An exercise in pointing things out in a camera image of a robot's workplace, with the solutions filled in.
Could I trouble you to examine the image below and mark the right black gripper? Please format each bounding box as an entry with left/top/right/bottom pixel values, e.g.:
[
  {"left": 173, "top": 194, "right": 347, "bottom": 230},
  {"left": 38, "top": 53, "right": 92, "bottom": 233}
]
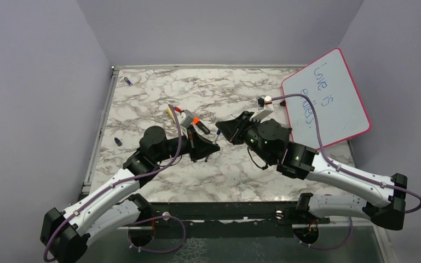
[{"left": 217, "top": 110, "right": 274, "bottom": 164}]

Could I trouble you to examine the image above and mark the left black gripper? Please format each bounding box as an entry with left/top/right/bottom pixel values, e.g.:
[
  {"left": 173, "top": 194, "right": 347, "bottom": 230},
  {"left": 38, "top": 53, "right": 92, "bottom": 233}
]
[{"left": 154, "top": 124, "right": 220, "bottom": 162}]

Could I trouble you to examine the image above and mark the thin white blue pen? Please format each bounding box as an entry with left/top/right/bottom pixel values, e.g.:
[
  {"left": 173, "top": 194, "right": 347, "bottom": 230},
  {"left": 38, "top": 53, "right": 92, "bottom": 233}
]
[{"left": 212, "top": 129, "right": 221, "bottom": 144}]

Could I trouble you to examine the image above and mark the yellow marker pen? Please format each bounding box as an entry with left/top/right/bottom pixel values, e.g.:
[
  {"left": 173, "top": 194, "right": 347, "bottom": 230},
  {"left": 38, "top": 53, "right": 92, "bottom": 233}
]
[{"left": 167, "top": 106, "right": 174, "bottom": 118}]

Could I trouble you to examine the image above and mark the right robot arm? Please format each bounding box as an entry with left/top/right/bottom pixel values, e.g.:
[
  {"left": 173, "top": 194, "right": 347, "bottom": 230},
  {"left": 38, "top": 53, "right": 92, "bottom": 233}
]
[{"left": 216, "top": 111, "right": 407, "bottom": 230}]

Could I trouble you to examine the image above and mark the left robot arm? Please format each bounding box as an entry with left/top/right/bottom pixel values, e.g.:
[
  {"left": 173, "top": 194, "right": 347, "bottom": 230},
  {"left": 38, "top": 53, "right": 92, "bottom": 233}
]
[{"left": 40, "top": 125, "right": 220, "bottom": 262}]

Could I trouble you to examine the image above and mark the orange capped black highlighter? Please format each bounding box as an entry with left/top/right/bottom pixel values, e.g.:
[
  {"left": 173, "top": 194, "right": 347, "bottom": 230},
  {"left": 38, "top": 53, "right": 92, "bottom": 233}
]
[{"left": 192, "top": 117, "right": 211, "bottom": 135}]

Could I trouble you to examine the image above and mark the dark blue cap near edge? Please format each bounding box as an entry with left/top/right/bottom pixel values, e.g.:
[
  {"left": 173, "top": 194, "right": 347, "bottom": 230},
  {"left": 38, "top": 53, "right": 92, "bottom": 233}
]
[{"left": 114, "top": 137, "right": 123, "bottom": 146}]

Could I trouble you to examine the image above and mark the blue cap far corner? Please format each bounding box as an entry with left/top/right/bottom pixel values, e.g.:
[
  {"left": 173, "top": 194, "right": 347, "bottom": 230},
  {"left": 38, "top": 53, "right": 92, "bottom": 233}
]
[{"left": 123, "top": 77, "right": 132, "bottom": 86}]

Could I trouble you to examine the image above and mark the pink framed whiteboard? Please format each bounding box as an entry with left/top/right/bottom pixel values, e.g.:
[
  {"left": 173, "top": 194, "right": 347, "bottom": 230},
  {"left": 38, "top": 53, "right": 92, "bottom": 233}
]
[{"left": 281, "top": 48, "right": 372, "bottom": 148}]

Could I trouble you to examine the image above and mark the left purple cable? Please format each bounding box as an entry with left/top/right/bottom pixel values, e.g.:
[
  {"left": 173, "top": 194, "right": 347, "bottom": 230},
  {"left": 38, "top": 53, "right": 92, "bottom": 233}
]
[{"left": 43, "top": 104, "right": 187, "bottom": 263}]

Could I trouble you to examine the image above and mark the purple cable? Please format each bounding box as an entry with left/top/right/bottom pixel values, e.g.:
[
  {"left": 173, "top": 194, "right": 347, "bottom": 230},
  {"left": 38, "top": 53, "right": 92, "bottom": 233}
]
[
  {"left": 272, "top": 93, "right": 421, "bottom": 252},
  {"left": 43, "top": 104, "right": 187, "bottom": 263}
]

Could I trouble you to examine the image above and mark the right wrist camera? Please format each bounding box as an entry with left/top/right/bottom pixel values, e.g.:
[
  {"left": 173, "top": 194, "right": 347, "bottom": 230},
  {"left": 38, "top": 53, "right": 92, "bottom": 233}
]
[{"left": 251, "top": 95, "right": 274, "bottom": 122}]

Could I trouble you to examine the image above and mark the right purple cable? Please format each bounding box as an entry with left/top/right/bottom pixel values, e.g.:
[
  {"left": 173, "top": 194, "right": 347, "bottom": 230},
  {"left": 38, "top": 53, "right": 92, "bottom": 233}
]
[{"left": 272, "top": 93, "right": 421, "bottom": 252}]

